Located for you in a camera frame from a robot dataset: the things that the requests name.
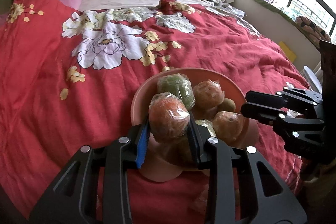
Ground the orange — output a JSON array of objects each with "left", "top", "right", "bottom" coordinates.
[
  {"left": 212, "top": 111, "right": 244, "bottom": 144},
  {"left": 149, "top": 92, "right": 190, "bottom": 143},
  {"left": 193, "top": 80, "right": 225, "bottom": 109}
]

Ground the pink plastic bowl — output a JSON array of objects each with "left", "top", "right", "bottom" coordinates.
[{"left": 131, "top": 68, "right": 259, "bottom": 182}]

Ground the brown kiwi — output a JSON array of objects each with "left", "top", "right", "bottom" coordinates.
[{"left": 218, "top": 98, "right": 236, "bottom": 113}]

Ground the green fruit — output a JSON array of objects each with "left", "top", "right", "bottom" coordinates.
[
  {"left": 195, "top": 119, "right": 217, "bottom": 137},
  {"left": 157, "top": 73, "right": 195, "bottom": 110}
]

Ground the yellow sticky note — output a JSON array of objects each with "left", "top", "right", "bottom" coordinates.
[{"left": 278, "top": 42, "right": 297, "bottom": 63}]

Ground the white chair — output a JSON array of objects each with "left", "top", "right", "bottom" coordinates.
[{"left": 300, "top": 62, "right": 323, "bottom": 94}]

